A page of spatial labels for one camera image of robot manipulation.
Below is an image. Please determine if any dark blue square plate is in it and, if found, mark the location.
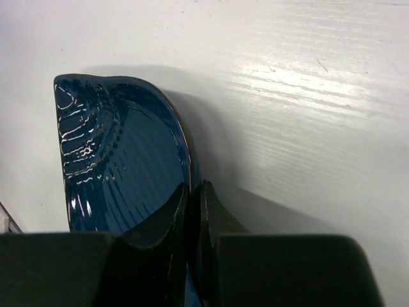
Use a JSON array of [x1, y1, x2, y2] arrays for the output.
[[54, 74, 201, 306]]

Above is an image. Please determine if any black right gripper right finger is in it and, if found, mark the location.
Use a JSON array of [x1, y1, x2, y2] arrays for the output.
[[199, 180, 383, 306]]

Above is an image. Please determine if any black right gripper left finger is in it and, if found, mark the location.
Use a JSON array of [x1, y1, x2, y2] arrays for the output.
[[1, 184, 187, 306]]

